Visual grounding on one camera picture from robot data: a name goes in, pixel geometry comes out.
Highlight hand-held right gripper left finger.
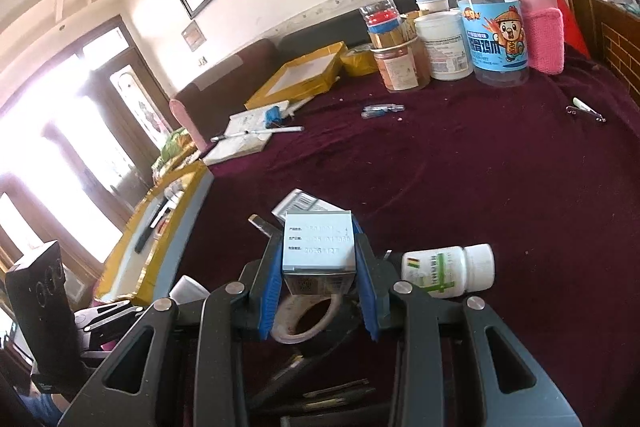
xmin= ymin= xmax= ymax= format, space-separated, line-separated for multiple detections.
xmin=70 ymin=217 xmax=286 ymax=427

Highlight yellow taped box lid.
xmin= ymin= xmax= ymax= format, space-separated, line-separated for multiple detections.
xmin=243 ymin=41 xmax=347 ymax=110

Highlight white pill bottle green label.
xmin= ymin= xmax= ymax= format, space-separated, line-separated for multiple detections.
xmin=400 ymin=243 xmax=496 ymax=299

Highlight wooden glass door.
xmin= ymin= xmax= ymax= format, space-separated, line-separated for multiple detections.
xmin=75 ymin=14 xmax=176 ymax=188

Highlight nail clipper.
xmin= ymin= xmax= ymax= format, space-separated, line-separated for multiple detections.
xmin=565 ymin=97 xmax=608 ymax=124

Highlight colourful cloth pile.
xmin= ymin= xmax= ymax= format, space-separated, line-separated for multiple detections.
xmin=150 ymin=127 xmax=201 ymax=180

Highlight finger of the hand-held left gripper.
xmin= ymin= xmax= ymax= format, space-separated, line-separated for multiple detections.
xmin=74 ymin=299 xmax=147 ymax=333

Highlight clear bottle red label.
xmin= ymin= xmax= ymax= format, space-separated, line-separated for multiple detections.
xmin=359 ymin=0 xmax=403 ymax=38

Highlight person's blue trousers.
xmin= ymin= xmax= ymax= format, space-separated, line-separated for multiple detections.
xmin=20 ymin=394 xmax=66 ymax=427

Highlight small metal tool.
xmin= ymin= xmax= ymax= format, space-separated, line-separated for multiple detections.
xmin=248 ymin=215 xmax=281 ymax=240

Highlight white plastic tub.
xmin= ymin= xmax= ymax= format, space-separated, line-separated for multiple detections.
xmin=414 ymin=11 xmax=475 ymax=82

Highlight white labelled bottle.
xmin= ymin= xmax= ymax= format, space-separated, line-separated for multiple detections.
xmin=169 ymin=275 xmax=211 ymax=305

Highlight maroon armchair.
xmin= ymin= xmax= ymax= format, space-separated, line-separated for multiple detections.
xmin=169 ymin=38 xmax=281 ymax=152

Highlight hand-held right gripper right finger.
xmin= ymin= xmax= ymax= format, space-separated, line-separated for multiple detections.
xmin=350 ymin=214 xmax=583 ymax=427

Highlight small wall frame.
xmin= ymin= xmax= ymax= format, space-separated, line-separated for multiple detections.
xmin=181 ymin=20 xmax=207 ymax=52

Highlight pink sleeved bottle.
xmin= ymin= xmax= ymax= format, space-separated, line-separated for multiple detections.
xmin=515 ymin=0 xmax=566 ymax=75

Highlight black marker pen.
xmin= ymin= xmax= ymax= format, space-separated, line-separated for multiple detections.
xmin=134 ymin=199 xmax=173 ymax=255

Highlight yellow taped cardboard box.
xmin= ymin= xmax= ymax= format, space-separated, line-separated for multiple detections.
xmin=95 ymin=162 xmax=216 ymax=305

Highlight clear blue lighter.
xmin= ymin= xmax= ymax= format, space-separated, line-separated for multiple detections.
xmin=361 ymin=103 xmax=406 ymax=118

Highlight barcode medicine box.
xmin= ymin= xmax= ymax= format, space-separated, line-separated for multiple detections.
xmin=271 ymin=188 xmax=346 ymax=220

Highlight black sofa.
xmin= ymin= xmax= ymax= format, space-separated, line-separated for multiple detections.
xmin=277 ymin=0 xmax=416 ymax=58

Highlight wooden cabinet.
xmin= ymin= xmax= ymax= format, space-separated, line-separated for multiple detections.
xmin=537 ymin=0 xmax=640 ymax=108

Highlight black tape roll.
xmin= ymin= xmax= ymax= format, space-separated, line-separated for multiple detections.
xmin=269 ymin=291 xmax=363 ymax=358

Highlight small pale medicine box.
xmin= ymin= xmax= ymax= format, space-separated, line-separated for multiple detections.
xmin=281 ymin=209 xmax=358 ymax=298

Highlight clear jar cartoon label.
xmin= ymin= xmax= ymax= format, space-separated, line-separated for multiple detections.
xmin=450 ymin=0 xmax=531 ymax=88

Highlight orange jar with sticks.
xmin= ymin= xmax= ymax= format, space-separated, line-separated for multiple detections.
xmin=370 ymin=32 xmax=431 ymax=94

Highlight stack of white papers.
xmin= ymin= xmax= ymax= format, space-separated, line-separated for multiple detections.
xmin=205 ymin=99 xmax=316 ymax=166

